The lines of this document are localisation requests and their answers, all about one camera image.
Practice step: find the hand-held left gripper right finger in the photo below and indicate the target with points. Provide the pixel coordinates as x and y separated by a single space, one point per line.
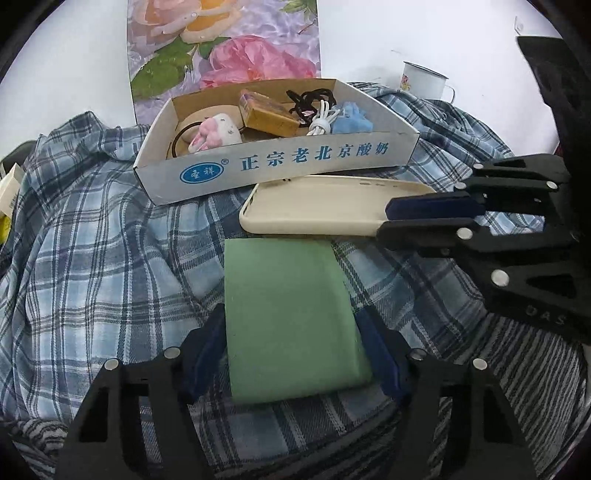
378 355

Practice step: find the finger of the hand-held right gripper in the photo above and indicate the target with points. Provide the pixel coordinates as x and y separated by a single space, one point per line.
425 235
429 206

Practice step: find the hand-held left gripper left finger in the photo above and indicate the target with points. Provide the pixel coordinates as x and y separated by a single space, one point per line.
205 350

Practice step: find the beige phone case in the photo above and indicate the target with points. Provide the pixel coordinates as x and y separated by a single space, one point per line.
314 207

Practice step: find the blue plush toy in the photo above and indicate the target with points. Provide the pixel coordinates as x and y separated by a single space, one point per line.
351 120

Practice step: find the cardboard tray box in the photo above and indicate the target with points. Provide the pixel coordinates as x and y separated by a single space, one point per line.
277 161

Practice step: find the yellow packet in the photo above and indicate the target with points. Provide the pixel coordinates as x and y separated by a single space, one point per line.
268 115

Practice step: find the pink white plush toy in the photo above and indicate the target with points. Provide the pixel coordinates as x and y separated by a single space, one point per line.
217 131

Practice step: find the grey striped blanket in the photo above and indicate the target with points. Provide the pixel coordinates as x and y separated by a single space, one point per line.
517 360

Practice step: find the white enamel mug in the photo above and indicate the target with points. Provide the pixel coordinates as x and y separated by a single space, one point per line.
418 83

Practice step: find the blue plaid shirt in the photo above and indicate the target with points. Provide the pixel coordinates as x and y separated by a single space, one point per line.
115 254

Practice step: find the floral canvas print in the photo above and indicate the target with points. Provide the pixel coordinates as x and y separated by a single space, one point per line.
258 60

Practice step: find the round beige powder puff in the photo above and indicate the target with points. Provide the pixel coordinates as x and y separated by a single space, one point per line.
198 122

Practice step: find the white carton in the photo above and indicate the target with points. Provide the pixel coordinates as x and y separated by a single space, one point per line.
10 189

